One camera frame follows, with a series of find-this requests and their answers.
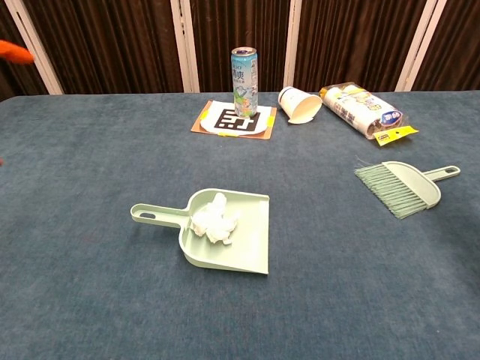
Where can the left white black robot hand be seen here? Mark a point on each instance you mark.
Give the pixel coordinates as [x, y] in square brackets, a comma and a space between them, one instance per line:
[15, 52]

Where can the white paper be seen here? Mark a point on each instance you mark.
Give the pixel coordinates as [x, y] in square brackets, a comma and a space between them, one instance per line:
[213, 225]

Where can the mint green plastic dustpan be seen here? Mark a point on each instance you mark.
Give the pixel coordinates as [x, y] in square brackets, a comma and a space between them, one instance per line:
[243, 247]

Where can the mint green hand broom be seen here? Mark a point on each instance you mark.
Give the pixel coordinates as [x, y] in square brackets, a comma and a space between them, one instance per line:
[416, 183]

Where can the cardboard board with black marker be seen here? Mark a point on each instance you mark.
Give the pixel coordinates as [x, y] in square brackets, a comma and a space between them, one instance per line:
[225, 123]

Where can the tall light blue drink can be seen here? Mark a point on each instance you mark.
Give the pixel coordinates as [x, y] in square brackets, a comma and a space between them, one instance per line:
[245, 86]

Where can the blue felt table mat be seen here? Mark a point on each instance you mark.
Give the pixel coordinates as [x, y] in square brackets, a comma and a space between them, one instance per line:
[112, 318]

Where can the white paper cup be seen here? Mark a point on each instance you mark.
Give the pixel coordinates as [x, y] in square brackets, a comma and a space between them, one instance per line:
[300, 107]

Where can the clear package with yellow header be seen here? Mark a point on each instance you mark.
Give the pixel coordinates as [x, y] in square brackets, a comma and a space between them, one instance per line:
[356, 107]

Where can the white partition frame post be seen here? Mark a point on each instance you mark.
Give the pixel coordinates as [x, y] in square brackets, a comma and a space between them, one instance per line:
[420, 48]
[292, 45]
[35, 48]
[184, 45]

